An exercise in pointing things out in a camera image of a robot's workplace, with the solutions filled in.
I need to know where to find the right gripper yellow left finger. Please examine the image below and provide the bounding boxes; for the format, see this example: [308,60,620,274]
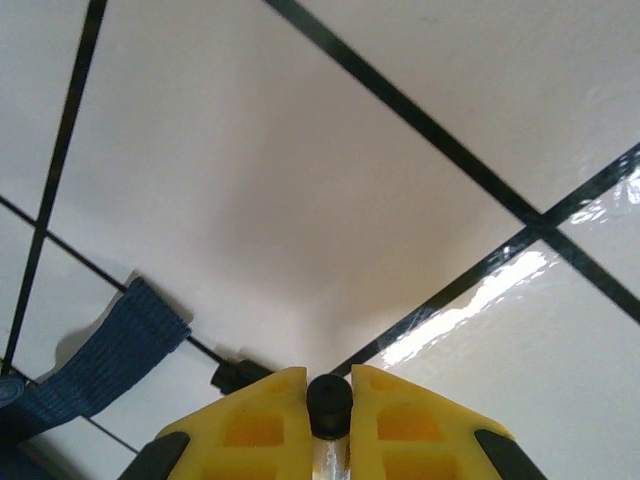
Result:
[119,366,315,480]

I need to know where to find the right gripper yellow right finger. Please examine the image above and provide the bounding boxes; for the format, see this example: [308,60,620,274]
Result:
[349,363,549,480]

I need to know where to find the black pens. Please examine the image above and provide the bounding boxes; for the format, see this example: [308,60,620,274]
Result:
[305,373,354,480]

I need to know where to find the navy blue backpack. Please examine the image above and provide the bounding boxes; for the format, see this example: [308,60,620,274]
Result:
[0,277,194,480]

